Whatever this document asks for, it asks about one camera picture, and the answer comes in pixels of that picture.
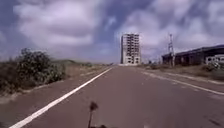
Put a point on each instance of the long low dark building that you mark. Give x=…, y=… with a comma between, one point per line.
x=193, y=55

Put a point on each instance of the reddish brown asphalt road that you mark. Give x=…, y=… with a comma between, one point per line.
x=126, y=96

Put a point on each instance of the tall pale building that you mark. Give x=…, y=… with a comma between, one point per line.
x=130, y=50

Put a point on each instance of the lattice tower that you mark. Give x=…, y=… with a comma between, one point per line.
x=171, y=50

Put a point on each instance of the green bush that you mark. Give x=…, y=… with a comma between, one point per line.
x=33, y=66

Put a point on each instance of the white painted edge line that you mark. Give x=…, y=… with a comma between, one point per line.
x=186, y=84

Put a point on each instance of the dry grass verge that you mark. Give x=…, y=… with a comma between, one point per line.
x=76, y=69
x=186, y=70

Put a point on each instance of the robot's own part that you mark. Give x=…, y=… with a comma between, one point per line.
x=90, y=115

